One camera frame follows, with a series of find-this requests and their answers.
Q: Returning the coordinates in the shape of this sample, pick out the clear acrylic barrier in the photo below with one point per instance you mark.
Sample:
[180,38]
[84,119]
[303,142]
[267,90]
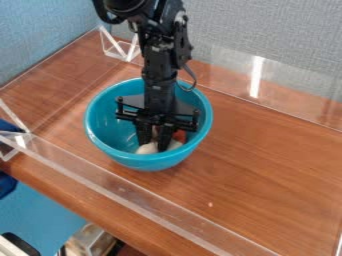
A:
[294,91]
[192,227]

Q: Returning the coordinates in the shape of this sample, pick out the clear acrylic back barrier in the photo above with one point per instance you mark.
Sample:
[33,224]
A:
[294,91]

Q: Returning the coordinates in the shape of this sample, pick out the black and white object bottom-left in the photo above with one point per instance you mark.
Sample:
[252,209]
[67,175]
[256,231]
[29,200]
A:
[13,246]

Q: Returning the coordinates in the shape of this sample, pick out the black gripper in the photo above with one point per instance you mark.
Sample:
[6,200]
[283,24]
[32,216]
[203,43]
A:
[152,104]

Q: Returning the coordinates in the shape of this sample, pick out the clear acrylic front barrier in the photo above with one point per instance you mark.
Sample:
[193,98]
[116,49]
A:
[192,227]

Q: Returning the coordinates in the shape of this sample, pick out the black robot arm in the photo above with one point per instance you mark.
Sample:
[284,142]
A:
[159,22]

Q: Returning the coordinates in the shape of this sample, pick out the clear acrylic corner bracket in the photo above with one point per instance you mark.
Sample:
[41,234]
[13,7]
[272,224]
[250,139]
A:
[121,50]

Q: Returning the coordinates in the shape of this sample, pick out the white mushroom with brown cap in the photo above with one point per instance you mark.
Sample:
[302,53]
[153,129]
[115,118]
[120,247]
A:
[149,148]

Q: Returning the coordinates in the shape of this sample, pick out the blue plastic bowl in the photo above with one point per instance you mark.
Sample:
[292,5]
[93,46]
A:
[113,136]

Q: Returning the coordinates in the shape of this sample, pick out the clear acrylic left bracket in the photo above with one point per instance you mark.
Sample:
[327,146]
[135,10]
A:
[14,134]

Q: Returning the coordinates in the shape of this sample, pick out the clear box under table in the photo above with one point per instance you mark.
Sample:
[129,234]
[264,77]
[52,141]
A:
[91,241]

